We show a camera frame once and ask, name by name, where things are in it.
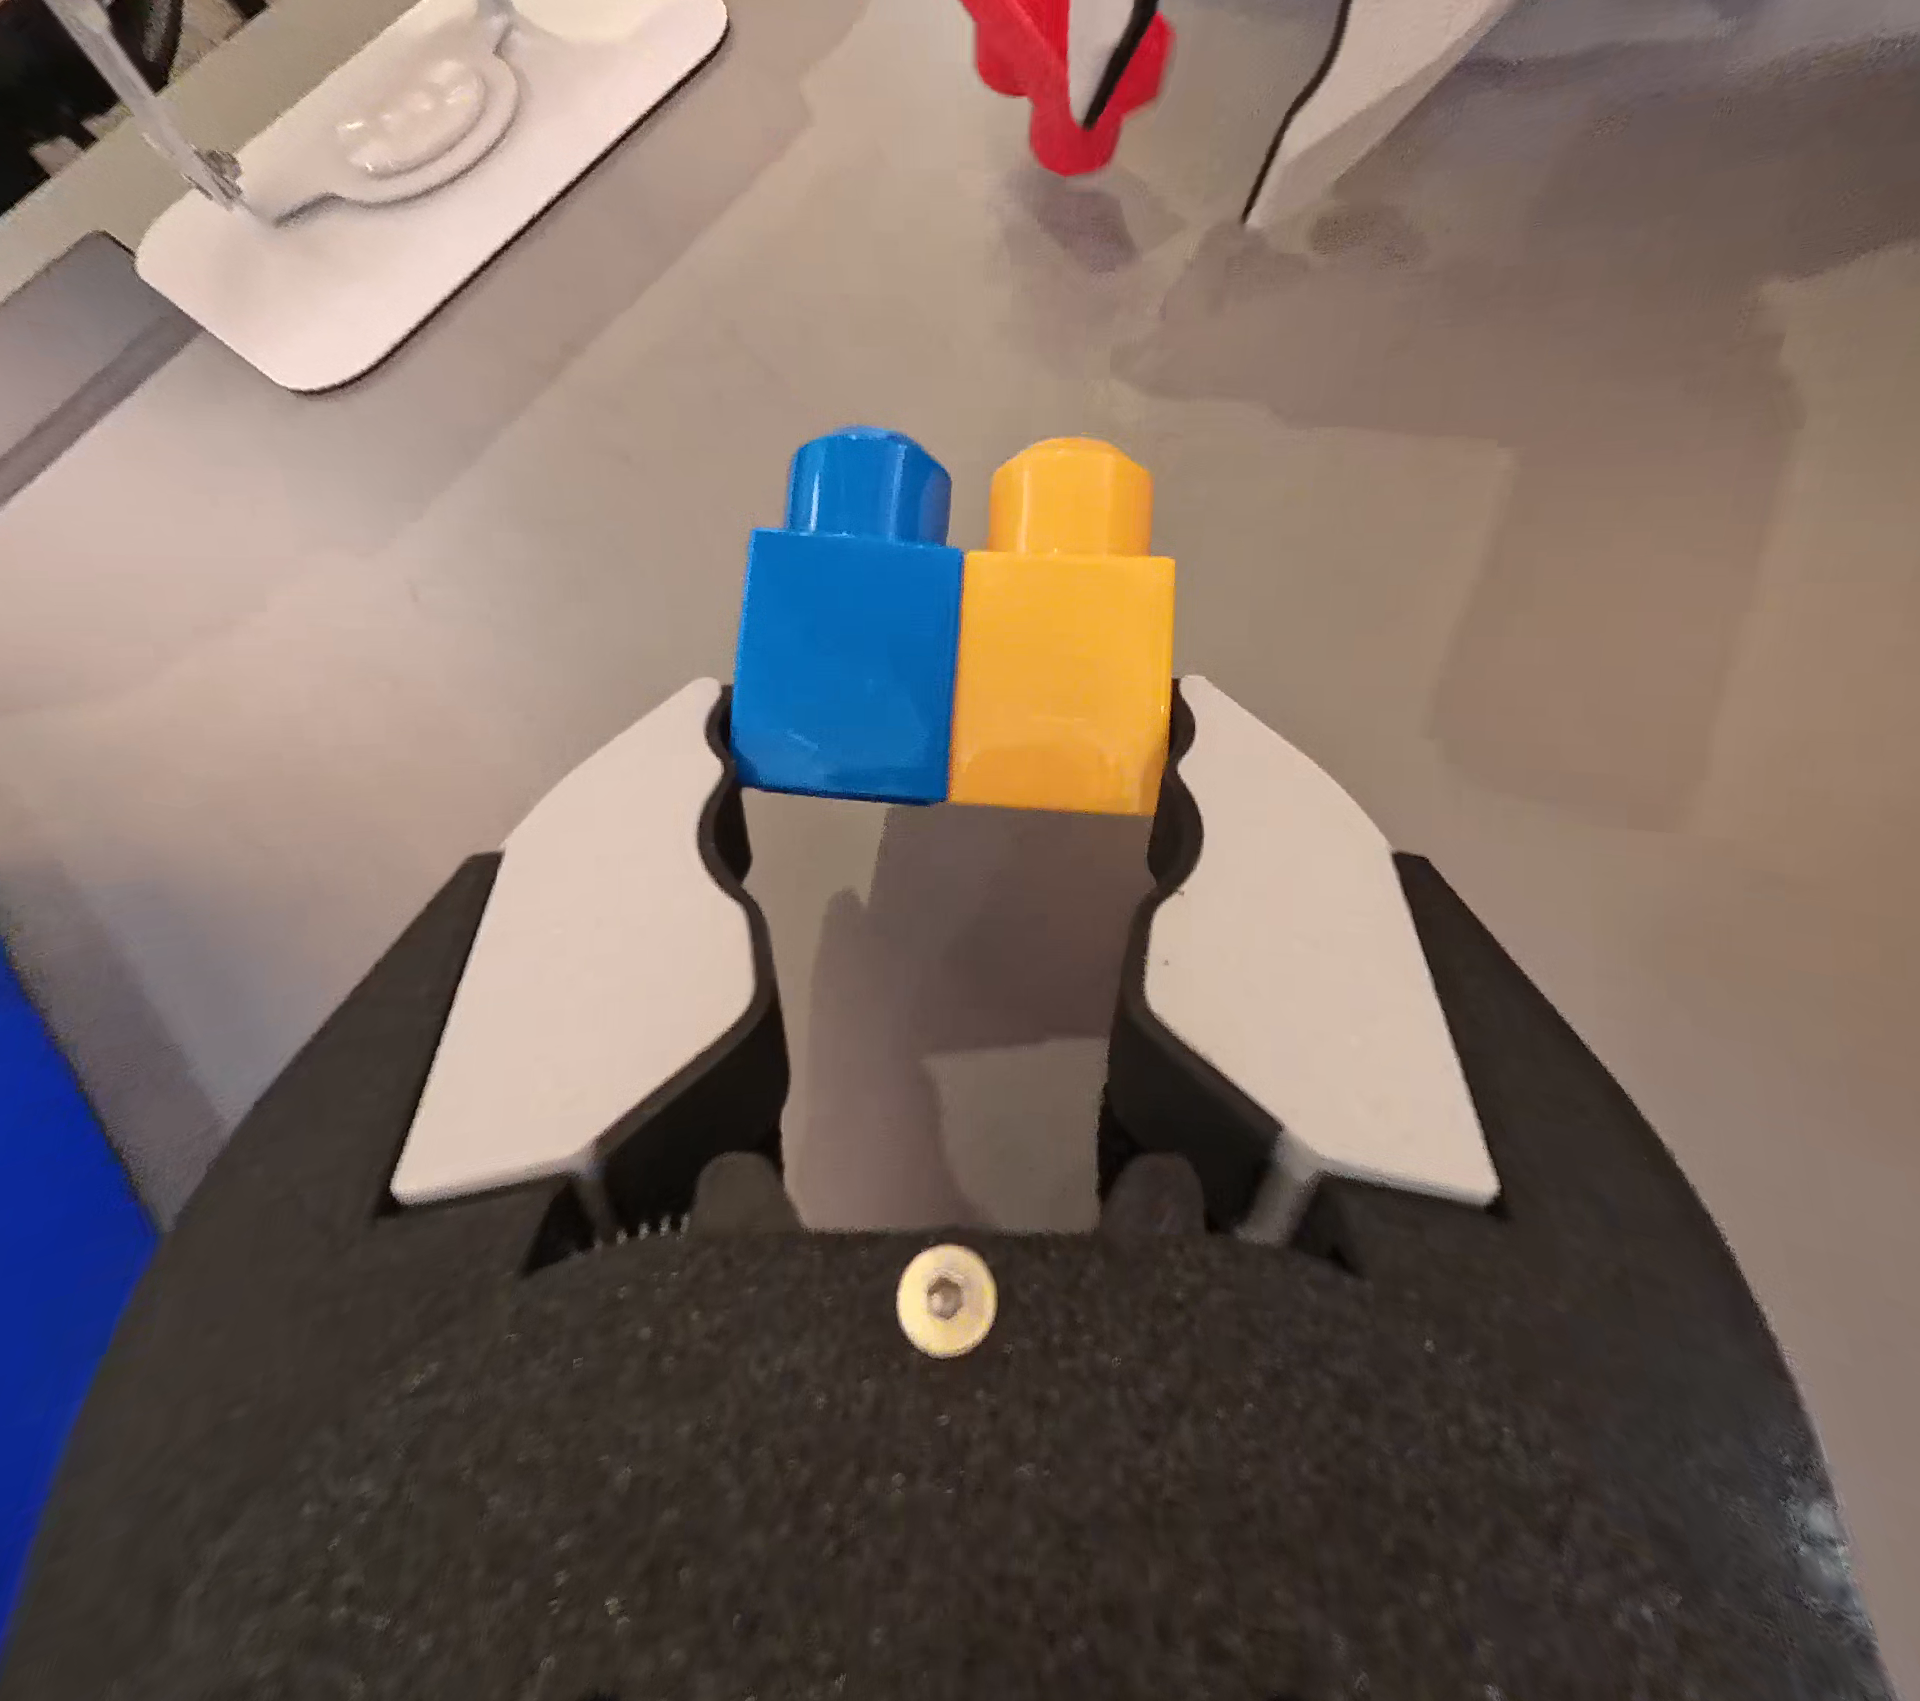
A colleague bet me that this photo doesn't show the blue one-stud block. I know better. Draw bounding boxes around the blue one-stud block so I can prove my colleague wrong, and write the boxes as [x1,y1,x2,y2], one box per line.
[730,426,965,806]

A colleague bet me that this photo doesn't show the grey desk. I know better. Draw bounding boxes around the grey desk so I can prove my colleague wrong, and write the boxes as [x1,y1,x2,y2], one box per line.
[0,0,1920,1583]

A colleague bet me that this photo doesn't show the white instruction stand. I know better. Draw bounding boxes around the white instruction stand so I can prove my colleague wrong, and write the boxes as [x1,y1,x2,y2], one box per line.
[0,0,731,393]

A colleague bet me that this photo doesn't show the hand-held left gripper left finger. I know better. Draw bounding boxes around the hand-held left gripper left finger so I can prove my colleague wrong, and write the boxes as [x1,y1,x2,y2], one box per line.
[389,675,791,1209]

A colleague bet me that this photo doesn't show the yellow one-stud block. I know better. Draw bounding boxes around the yellow one-stud block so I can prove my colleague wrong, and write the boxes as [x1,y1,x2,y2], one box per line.
[943,434,1180,820]

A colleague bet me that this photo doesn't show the blue plastic bin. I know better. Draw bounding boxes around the blue plastic bin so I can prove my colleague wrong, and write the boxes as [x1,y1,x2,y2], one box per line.
[0,936,162,1598]

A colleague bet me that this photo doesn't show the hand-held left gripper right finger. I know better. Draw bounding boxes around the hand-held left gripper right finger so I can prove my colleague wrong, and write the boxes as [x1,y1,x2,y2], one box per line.
[1105,672,1506,1250]

